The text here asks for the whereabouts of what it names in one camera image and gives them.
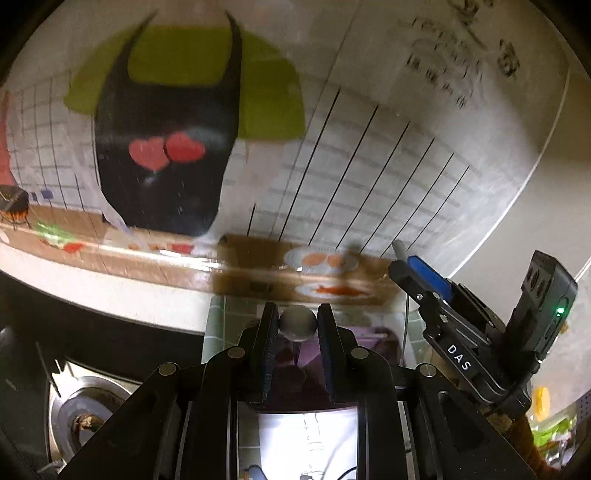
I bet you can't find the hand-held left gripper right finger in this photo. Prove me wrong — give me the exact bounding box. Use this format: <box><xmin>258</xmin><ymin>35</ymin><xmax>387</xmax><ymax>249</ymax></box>
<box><xmin>318</xmin><ymin>303</ymin><xmax>539</xmax><ymax>480</ymax></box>

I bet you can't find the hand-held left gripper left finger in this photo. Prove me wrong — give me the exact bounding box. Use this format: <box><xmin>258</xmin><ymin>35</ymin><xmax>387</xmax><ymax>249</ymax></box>
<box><xmin>58</xmin><ymin>302</ymin><xmax>280</xmax><ymax>480</ymax></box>

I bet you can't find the printed kitchen wall poster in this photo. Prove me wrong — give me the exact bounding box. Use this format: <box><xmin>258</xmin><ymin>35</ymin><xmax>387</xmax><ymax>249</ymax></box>
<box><xmin>0</xmin><ymin>0</ymin><xmax>573</xmax><ymax>335</ymax></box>

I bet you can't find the person's right forearm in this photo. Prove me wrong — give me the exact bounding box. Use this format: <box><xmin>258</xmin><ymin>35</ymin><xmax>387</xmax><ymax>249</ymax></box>
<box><xmin>501</xmin><ymin>413</ymin><xmax>561</xmax><ymax>480</ymax></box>

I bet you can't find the green object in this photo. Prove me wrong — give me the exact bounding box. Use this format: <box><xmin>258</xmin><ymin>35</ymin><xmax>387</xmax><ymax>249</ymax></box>
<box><xmin>531</xmin><ymin>413</ymin><xmax>583</xmax><ymax>467</ymax></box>

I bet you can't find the yellow object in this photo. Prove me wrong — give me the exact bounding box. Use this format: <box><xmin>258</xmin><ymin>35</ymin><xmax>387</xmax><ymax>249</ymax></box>
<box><xmin>532</xmin><ymin>387</ymin><xmax>553</xmax><ymax>422</ymax></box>

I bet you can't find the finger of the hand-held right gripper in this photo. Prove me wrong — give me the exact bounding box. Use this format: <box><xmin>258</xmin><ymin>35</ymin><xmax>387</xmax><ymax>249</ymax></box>
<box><xmin>450</xmin><ymin>281</ymin><xmax>506</xmax><ymax>342</ymax></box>
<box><xmin>390</xmin><ymin>256</ymin><xmax>490</xmax><ymax>374</ymax></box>

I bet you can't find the purple utensil container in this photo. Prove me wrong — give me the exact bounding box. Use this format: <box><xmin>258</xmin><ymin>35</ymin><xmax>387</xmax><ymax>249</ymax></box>
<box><xmin>272</xmin><ymin>325</ymin><xmax>402</xmax><ymax>411</ymax></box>

